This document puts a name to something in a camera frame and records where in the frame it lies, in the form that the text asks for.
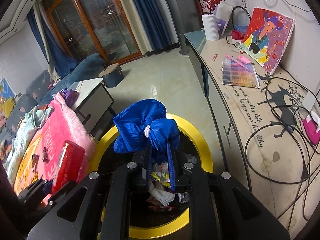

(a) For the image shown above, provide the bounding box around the blue plastic bag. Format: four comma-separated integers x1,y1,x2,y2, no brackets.
113,99,180,153

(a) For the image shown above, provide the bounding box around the white foam net sleeve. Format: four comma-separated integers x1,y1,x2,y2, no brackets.
149,182,175,206

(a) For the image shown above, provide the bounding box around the red plastic bag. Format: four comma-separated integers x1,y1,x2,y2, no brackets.
52,140,85,194

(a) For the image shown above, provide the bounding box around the yellow white snack bag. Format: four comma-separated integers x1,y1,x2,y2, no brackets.
151,172,171,188

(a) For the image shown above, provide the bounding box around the yellow rimmed black trash bin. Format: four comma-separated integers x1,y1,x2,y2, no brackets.
88,113,214,239

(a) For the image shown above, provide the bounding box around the pink cartoon fleece blanket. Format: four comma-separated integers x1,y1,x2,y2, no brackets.
13,93,97,194

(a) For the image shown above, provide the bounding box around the white top coffee table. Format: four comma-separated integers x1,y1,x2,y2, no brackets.
68,77,117,140

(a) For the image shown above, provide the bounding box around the light blue floral blanket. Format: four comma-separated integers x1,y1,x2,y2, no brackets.
5,105,54,186

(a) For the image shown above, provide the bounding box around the small round footstool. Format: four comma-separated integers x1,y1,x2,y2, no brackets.
98,63,124,88

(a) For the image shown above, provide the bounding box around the long tv cabinet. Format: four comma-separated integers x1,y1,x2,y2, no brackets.
184,30,319,239

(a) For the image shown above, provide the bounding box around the china map poster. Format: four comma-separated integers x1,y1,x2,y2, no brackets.
1,78,16,118

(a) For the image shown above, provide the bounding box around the colourful bead organiser box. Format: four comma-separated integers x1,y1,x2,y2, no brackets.
222,54,260,89

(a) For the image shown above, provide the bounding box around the blue grey sofa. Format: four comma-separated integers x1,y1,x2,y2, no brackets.
1,53,105,162

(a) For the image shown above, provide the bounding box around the left blue curtain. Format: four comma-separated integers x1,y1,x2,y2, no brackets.
27,2,78,81

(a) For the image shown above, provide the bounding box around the blue curtain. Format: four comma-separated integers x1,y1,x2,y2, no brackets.
27,2,78,81
120,0,172,55

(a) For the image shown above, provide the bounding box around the white paper towel roll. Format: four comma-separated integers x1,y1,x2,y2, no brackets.
202,14,219,41

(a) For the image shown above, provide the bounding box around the pink small device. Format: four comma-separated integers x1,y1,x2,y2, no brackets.
303,111,320,145

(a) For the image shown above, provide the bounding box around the colourful portrait painting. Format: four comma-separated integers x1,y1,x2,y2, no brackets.
241,7,295,75

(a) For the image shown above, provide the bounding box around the wooden glass sliding door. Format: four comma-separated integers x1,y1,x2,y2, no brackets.
42,0,142,64

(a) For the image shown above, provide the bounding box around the right blue curtain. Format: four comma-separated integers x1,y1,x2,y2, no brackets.
120,0,172,55

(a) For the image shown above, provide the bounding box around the silver tower air conditioner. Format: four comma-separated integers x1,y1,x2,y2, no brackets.
166,0,202,56

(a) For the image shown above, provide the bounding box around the black cable loop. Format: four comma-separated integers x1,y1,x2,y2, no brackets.
244,76,320,185

